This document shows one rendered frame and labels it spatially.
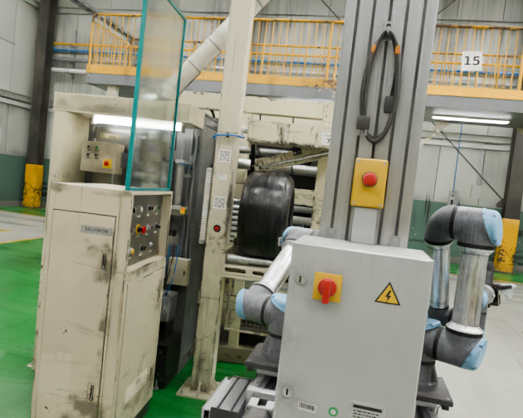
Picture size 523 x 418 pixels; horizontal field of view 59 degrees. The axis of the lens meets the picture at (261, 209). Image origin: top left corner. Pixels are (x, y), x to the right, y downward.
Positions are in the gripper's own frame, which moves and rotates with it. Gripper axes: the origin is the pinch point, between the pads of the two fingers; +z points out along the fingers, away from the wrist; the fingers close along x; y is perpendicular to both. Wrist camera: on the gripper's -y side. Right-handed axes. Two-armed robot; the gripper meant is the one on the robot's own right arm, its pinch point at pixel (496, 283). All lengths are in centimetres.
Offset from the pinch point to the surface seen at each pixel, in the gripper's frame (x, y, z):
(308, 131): -120, -84, 45
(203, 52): -179, -139, 8
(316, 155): -122, -71, 60
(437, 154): -309, -190, 915
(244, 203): -129, -36, -8
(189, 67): -188, -129, 3
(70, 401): -160, 58, -95
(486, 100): -126, -219, 577
